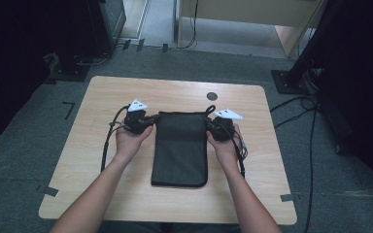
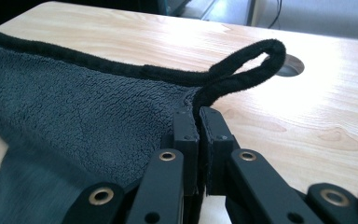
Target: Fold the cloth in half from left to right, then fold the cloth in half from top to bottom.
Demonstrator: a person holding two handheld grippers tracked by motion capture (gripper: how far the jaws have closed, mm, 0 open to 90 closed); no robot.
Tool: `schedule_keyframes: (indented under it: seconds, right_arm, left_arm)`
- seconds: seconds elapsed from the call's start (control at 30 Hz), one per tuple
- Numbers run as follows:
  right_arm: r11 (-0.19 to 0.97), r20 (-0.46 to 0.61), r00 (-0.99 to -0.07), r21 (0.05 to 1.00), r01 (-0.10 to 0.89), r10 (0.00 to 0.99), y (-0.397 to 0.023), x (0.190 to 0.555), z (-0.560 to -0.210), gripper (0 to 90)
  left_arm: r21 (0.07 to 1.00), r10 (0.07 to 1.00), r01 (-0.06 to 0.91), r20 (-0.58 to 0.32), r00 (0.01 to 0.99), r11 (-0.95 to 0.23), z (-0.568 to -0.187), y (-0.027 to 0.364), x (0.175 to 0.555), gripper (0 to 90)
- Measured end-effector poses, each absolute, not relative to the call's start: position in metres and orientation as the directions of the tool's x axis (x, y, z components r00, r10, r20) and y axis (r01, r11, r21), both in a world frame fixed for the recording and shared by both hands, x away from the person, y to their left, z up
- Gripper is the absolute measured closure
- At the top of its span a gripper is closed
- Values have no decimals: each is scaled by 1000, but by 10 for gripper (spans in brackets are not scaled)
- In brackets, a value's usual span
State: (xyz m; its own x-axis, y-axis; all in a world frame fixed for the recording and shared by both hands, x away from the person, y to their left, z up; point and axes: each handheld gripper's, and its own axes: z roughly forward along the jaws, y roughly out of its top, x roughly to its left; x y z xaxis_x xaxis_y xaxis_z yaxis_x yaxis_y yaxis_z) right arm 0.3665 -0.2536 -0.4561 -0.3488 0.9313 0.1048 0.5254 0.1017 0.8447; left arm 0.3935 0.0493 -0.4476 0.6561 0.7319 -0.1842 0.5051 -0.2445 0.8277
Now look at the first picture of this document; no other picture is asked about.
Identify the light wooden desk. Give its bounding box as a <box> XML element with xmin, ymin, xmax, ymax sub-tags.
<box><xmin>174</xmin><ymin>0</ymin><xmax>326</xmax><ymax>60</ymax></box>

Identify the black metal stand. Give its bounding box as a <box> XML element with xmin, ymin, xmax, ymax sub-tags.
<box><xmin>270</xmin><ymin>0</ymin><xmax>331</xmax><ymax>96</ymax></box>

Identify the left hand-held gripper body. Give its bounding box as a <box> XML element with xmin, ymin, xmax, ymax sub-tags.
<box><xmin>121</xmin><ymin>98</ymin><xmax>153</xmax><ymax>136</ymax></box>

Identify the black angled floor tape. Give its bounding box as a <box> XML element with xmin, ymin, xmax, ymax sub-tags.
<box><xmin>61</xmin><ymin>101</ymin><xmax>77</xmax><ymax>121</ymax></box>

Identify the dark curtain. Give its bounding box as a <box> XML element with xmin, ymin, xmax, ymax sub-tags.
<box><xmin>317</xmin><ymin>0</ymin><xmax>373</xmax><ymax>210</ymax></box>
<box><xmin>0</xmin><ymin>0</ymin><xmax>90</xmax><ymax>149</ymax></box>

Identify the person's right hand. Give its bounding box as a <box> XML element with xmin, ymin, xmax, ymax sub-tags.
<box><xmin>205</xmin><ymin>123</ymin><xmax>245</xmax><ymax>167</ymax></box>

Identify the hanging black cable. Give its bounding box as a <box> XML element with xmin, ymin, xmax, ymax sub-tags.
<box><xmin>177</xmin><ymin>0</ymin><xmax>199</xmax><ymax>50</ymax></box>

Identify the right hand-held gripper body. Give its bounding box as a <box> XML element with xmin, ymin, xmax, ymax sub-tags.
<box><xmin>208</xmin><ymin>108</ymin><xmax>245</xmax><ymax>143</ymax></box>

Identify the person's left hand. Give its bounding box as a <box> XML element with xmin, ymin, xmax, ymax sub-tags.
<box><xmin>114</xmin><ymin>123</ymin><xmax>155</xmax><ymax>164</ymax></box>

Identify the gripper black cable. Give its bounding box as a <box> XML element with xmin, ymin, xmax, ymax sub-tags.
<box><xmin>232</xmin><ymin>128</ymin><xmax>250</xmax><ymax>180</ymax></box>
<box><xmin>100</xmin><ymin>104</ymin><xmax>131</xmax><ymax>173</ymax></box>

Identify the dark grey fabric pouch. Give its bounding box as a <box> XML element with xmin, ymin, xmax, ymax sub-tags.
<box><xmin>150</xmin><ymin>104</ymin><xmax>217</xmax><ymax>189</ymax></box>

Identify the black cabinet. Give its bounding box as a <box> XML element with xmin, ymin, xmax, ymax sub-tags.
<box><xmin>85</xmin><ymin>0</ymin><xmax>127</xmax><ymax>57</ymax></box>

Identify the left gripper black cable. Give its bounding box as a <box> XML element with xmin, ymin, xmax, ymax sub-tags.
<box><xmin>100</xmin><ymin>104</ymin><xmax>131</xmax><ymax>173</ymax></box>

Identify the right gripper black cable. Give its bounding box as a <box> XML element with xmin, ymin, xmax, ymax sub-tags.
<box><xmin>232</xmin><ymin>128</ymin><xmax>250</xmax><ymax>180</ymax></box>

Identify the black stand base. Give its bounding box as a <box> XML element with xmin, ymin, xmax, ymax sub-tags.
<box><xmin>48</xmin><ymin>61</ymin><xmax>91</xmax><ymax>83</ymax></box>

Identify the long black floor cable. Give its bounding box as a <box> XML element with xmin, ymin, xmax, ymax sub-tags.
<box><xmin>303</xmin><ymin>106</ymin><xmax>319</xmax><ymax>233</ymax></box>

